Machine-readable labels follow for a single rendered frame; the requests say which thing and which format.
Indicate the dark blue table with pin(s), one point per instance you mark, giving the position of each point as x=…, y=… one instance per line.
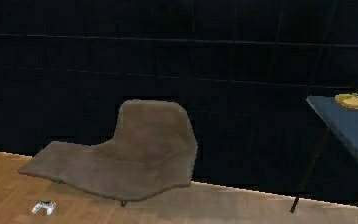
x=350, y=126

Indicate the yellow dish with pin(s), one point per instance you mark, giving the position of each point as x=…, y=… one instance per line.
x=352, y=101

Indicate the small white grey object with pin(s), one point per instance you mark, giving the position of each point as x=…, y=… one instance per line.
x=43, y=207

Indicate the brown lounge chair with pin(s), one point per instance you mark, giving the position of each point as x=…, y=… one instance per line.
x=147, y=156

